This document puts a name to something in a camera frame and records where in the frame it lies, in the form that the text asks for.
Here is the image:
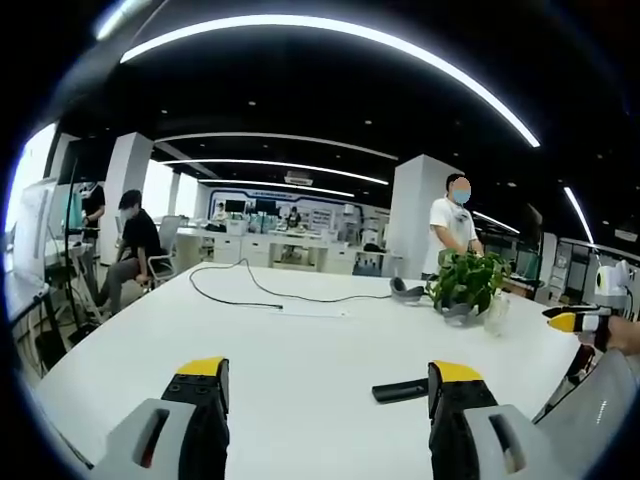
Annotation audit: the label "black cable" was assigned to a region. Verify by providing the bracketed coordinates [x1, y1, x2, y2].
[189, 258, 397, 308]

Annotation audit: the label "clear glass vase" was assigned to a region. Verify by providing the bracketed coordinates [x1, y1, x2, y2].
[483, 291, 512, 337]

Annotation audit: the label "long curved ceiling light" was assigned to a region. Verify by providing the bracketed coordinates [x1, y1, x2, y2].
[119, 14, 542, 149]

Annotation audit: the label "black remote control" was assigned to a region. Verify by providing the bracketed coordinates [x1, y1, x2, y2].
[371, 378, 430, 405]

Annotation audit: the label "black stand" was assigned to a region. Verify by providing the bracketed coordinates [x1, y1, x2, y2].
[62, 158, 104, 326]

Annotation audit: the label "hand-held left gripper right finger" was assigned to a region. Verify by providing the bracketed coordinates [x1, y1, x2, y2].
[427, 359, 556, 480]

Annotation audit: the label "row of white desks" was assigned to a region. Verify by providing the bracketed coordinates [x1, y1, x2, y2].
[174, 219, 396, 276]

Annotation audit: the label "grey headphones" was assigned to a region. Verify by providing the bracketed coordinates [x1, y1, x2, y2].
[389, 276, 427, 307]

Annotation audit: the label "white board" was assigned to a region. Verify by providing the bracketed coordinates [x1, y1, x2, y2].
[12, 181, 57, 277]

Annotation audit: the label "person's right hand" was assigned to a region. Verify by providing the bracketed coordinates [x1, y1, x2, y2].
[605, 317, 640, 356]

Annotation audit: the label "green potted plant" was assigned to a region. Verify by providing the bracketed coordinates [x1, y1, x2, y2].
[426, 248, 512, 329]

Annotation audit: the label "white office chair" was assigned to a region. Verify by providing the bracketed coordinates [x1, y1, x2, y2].
[146, 215, 184, 290]

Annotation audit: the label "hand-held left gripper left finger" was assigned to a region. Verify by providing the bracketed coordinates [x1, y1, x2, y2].
[92, 356, 231, 480]

